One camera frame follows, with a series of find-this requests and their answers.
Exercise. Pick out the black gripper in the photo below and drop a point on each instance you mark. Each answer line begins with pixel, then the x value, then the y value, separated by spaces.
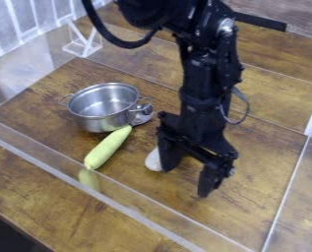
pixel 195 135

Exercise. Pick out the light green plush spoon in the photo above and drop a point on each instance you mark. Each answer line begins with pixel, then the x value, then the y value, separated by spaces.
pixel 103 151

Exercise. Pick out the small stainless steel pot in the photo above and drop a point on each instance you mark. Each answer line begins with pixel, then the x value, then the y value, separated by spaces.
pixel 107 106

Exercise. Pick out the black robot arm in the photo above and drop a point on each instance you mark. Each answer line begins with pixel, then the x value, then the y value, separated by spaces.
pixel 203 28

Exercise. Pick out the plush red cap mushroom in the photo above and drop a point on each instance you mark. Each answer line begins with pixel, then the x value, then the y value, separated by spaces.
pixel 152 161

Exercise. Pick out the clear acrylic front barrier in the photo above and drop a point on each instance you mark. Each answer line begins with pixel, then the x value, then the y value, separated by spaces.
pixel 185 231

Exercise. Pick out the clear acrylic barrier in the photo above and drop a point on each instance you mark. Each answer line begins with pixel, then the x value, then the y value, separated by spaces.
pixel 185 231
pixel 277 76

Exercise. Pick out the clear acrylic back barrier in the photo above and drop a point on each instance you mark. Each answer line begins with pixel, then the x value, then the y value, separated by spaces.
pixel 277 76

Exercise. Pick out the black bar on table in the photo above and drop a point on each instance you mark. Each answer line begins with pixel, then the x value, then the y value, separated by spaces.
pixel 261 22

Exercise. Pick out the clear acrylic triangle bracket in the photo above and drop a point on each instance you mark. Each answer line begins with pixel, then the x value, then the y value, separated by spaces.
pixel 82 46

